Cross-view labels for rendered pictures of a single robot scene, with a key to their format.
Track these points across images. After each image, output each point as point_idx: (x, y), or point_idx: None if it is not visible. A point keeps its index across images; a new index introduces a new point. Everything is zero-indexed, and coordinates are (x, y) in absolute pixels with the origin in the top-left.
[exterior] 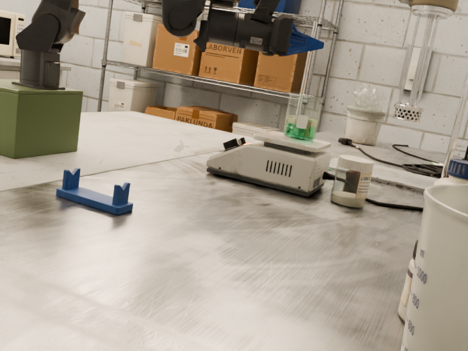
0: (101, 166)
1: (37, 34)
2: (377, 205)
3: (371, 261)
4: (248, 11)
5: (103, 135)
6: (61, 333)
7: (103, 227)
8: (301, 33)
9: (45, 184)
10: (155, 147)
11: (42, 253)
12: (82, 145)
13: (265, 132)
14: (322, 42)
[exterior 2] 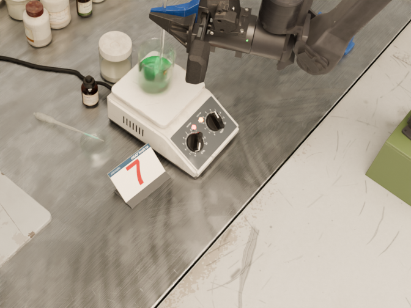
0: (335, 126)
1: None
2: (81, 73)
3: None
4: (247, 8)
5: (351, 287)
6: None
7: (319, 5)
8: (182, 3)
9: (364, 67)
10: (282, 242)
11: None
12: (364, 204)
13: (183, 103)
14: (154, 8)
